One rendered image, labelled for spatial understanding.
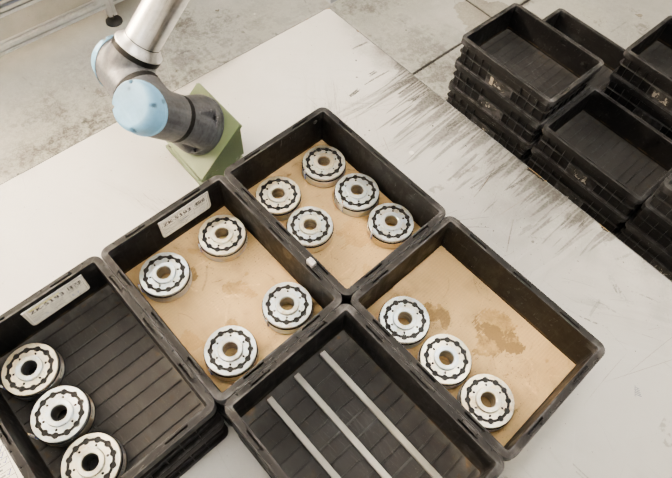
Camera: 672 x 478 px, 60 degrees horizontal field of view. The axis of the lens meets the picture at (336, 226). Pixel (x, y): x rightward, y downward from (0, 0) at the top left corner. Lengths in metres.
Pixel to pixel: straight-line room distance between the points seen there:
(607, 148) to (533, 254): 0.84
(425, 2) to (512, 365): 2.34
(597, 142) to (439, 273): 1.14
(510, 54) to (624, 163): 0.56
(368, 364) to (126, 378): 0.47
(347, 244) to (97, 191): 0.68
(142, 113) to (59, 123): 1.46
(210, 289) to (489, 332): 0.59
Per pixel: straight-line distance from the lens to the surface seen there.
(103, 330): 1.27
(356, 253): 1.28
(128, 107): 1.37
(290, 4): 3.16
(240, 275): 1.26
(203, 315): 1.23
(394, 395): 1.17
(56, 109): 2.85
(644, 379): 1.50
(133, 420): 1.20
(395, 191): 1.33
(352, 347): 1.19
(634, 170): 2.26
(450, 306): 1.26
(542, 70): 2.28
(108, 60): 1.45
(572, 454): 1.38
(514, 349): 1.26
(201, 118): 1.44
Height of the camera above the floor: 1.95
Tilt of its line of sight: 59 degrees down
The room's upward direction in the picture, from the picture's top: 5 degrees clockwise
